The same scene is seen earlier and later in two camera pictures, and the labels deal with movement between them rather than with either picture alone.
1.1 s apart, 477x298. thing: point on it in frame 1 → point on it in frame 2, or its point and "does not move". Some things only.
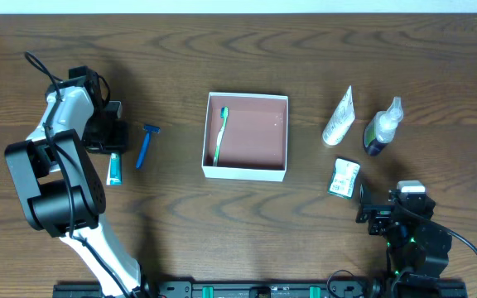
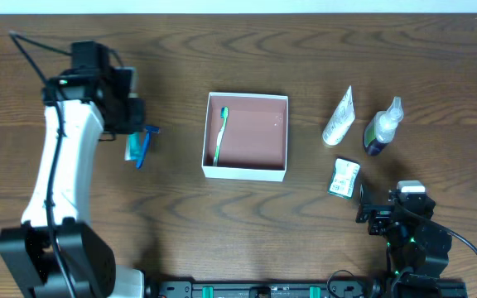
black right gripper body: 374,212 does not move
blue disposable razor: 148,128 does not move
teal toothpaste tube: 114,175 → 134,146
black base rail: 275,290 does not move
